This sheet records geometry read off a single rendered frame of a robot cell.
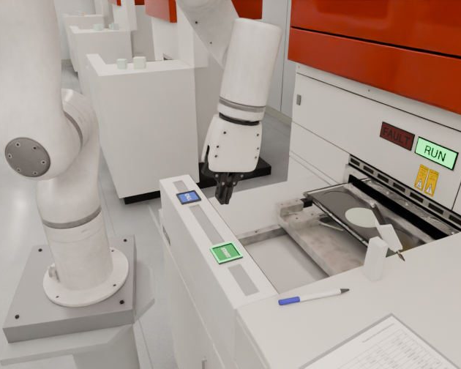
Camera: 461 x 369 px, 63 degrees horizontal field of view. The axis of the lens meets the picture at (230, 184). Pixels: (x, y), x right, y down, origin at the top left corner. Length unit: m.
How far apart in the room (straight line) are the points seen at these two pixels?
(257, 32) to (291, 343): 0.50
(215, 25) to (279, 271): 0.61
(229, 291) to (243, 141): 0.29
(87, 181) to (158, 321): 1.30
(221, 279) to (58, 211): 0.34
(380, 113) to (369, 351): 0.72
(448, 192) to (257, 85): 0.62
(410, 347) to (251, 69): 0.51
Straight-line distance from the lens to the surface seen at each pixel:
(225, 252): 0.82
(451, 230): 1.09
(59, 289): 0.94
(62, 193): 0.79
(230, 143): 0.67
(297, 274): 1.00
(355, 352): 0.67
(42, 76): 0.68
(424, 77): 1.02
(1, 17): 0.69
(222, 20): 0.72
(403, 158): 1.15
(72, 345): 0.90
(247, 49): 0.63
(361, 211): 1.14
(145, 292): 0.96
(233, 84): 0.64
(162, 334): 1.95
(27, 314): 0.93
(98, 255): 0.87
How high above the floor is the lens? 1.48
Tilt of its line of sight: 29 degrees down
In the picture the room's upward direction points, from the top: straight up
